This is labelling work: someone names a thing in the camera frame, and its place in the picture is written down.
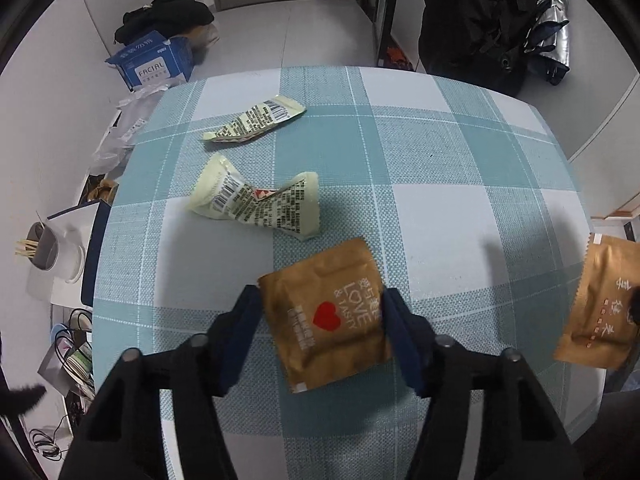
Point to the bundle of wooden sticks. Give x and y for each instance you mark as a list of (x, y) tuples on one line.
[(27, 250)]

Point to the brown packet with red heart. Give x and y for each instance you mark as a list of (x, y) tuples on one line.
[(320, 320)]

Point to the brown paper bag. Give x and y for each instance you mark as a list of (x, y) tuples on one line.
[(100, 191)]

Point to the small pale yellow wrapper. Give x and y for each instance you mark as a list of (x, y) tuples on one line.
[(260, 117)]

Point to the orange cloth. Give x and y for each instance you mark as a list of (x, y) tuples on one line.
[(397, 56)]

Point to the large pale yellow wrapper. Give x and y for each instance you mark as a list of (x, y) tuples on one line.
[(250, 200)]

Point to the person's dark trouser leg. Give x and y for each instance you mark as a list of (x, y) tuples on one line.
[(615, 435)]

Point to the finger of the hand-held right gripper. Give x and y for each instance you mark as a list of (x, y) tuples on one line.
[(635, 307)]

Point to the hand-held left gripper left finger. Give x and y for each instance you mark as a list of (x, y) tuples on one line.
[(240, 340)]

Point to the brown packet with round emblem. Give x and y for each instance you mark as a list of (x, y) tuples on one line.
[(595, 310)]

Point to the white cup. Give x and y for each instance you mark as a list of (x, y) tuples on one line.
[(57, 255)]

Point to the silver folded sunshade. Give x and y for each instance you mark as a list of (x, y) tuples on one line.
[(552, 35)]

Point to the blue cardboard box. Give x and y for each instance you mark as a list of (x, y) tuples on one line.
[(155, 62)]

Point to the clear plastic bags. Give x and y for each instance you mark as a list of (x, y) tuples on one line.
[(125, 125)]

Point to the teal checked tablecloth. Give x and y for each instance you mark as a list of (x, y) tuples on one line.
[(425, 160)]

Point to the black bag with silver cover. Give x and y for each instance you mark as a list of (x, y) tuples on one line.
[(475, 15)]

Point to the dark blue flat box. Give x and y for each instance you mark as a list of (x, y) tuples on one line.
[(95, 255)]

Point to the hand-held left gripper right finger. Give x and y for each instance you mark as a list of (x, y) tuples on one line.
[(405, 345)]

